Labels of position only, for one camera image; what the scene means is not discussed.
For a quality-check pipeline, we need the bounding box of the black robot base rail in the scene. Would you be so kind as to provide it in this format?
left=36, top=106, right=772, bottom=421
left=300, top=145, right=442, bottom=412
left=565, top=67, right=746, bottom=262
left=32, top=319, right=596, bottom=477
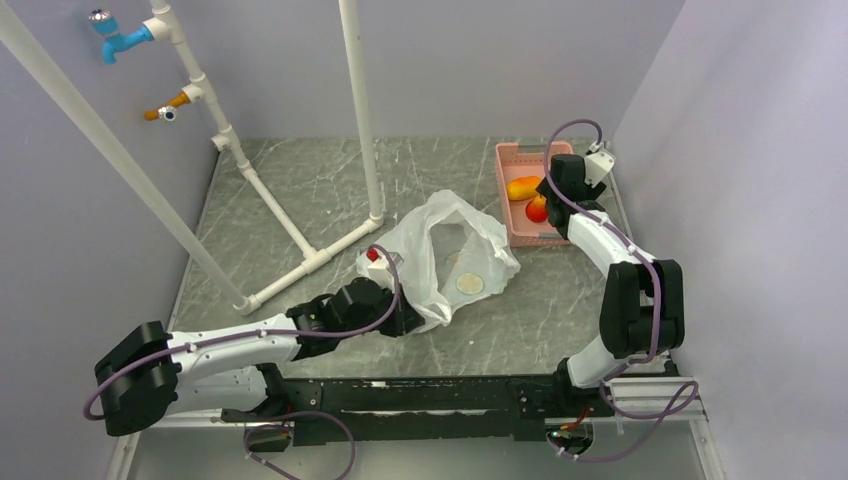
left=221, top=374, right=613, bottom=446

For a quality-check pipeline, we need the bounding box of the orange plastic faucet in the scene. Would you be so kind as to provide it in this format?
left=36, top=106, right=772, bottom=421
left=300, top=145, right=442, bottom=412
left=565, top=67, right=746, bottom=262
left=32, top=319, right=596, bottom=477
left=143, top=92, right=192, bottom=122

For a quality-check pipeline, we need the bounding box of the orange fake fruit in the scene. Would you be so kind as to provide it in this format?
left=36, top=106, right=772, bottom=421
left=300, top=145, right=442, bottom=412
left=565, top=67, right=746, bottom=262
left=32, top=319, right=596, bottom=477
left=505, top=176, right=541, bottom=202

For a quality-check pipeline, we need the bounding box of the white plastic bag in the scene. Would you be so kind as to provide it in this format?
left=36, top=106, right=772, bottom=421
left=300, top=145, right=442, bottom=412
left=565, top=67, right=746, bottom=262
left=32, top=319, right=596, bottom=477
left=376, top=190, right=520, bottom=334

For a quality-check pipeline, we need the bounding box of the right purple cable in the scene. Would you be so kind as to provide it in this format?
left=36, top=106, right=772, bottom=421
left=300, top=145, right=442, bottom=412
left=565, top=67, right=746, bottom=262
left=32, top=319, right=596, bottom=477
left=541, top=119, right=701, bottom=421

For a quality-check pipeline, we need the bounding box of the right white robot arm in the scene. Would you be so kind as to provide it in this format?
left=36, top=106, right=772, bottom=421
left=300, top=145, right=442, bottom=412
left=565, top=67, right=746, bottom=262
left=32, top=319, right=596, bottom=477
left=537, top=154, right=685, bottom=415

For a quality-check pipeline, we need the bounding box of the purple cable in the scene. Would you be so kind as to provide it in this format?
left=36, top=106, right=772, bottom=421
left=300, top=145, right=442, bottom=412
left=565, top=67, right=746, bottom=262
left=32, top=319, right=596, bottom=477
left=82, top=243, right=404, bottom=423
left=541, top=119, right=701, bottom=421

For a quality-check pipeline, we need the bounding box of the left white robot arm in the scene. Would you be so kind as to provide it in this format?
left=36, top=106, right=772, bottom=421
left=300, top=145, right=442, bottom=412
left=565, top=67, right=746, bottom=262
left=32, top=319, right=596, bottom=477
left=84, top=277, right=425, bottom=437

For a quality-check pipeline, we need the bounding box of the white PVC pipe frame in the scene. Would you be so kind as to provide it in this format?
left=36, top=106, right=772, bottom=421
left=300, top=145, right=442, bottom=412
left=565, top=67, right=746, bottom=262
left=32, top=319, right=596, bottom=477
left=0, top=0, right=387, bottom=317

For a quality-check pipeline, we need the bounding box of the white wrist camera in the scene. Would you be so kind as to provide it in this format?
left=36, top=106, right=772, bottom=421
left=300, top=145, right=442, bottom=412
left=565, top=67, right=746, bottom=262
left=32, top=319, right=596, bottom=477
left=584, top=147, right=616, bottom=187
left=365, top=248, right=403, bottom=291

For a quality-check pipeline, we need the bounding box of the blue plastic faucet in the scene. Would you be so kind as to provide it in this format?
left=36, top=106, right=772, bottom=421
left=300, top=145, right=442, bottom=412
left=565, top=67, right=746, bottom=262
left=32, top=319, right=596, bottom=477
left=88, top=9, right=155, bottom=65

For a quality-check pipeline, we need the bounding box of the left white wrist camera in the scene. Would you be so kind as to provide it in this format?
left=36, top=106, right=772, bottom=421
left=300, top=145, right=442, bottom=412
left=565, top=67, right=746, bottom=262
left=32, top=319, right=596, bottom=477
left=365, top=248, right=403, bottom=291

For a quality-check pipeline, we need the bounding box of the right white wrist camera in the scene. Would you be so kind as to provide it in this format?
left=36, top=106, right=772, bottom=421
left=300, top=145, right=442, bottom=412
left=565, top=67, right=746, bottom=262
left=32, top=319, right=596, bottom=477
left=584, top=147, right=616, bottom=187

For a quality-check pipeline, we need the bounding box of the pink plastic basket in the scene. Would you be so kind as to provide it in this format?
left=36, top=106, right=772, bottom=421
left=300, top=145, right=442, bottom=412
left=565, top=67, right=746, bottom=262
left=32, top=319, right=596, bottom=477
left=495, top=142, right=568, bottom=248

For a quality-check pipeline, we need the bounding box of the red fake fruit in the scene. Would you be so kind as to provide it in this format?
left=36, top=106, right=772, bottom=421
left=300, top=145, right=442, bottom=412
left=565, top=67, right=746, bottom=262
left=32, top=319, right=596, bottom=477
left=525, top=195, right=548, bottom=224

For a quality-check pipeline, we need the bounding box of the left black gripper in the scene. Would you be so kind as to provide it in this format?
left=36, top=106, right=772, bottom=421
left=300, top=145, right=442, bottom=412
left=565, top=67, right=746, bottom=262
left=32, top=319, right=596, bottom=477
left=340, top=281, right=425, bottom=339

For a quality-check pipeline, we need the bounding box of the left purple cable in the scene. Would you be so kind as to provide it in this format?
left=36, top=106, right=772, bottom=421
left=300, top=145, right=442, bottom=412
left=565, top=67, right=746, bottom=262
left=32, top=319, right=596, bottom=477
left=82, top=243, right=404, bottom=423

